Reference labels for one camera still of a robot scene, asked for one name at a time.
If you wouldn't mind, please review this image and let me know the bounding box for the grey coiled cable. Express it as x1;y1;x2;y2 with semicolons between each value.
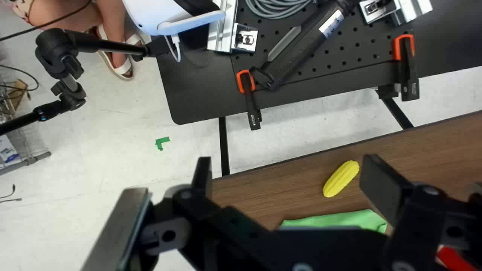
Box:
244;0;315;21

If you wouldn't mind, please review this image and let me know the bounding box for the black power tool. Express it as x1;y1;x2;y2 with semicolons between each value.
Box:
250;0;363;92

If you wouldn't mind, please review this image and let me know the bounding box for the thin black floor cable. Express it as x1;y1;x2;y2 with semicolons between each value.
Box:
0;0;95;42

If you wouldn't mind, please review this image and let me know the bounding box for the brown wooden table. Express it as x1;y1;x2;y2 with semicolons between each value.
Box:
210;110;482;271

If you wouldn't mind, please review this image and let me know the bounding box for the blue white paper pack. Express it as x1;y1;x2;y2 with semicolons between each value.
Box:
0;134;21;170

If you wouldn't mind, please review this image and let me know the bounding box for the white VR headset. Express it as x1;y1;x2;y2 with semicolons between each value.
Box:
121;0;226;38

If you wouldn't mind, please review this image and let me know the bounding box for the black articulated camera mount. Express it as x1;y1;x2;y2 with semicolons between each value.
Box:
0;27;168;137

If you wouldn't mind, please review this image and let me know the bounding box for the yellow banana toy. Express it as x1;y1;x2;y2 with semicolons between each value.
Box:
321;160;362;199

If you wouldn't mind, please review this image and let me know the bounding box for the black pegboard table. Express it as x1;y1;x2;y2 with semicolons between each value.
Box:
155;0;482;178

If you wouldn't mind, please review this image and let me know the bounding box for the white sandal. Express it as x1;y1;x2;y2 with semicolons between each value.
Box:
95;24;145;82

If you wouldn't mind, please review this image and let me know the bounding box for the green cloth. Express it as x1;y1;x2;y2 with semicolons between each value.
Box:
279;208;389;235

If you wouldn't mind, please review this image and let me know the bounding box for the small cardboard box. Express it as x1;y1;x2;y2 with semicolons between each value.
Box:
0;79;29;119

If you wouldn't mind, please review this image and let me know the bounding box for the silver aluminium extrusion bracket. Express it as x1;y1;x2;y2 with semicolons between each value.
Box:
207;0;261;54
359;0;434;26

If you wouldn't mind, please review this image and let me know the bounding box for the grey metal plate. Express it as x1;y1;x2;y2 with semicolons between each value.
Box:
82;187;152;271

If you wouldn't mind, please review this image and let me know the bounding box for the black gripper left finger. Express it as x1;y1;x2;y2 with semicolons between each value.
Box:
171;155;273;253

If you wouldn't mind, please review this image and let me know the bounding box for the person bare leg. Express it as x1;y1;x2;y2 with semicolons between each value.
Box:
12;0;103;29
95;0;133;69

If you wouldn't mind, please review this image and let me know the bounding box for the black clamp with orange handle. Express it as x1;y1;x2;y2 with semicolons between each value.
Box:
235;68;264;131
390;32;422;103

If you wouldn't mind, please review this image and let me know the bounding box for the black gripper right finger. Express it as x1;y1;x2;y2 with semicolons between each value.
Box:
359;154;482;271

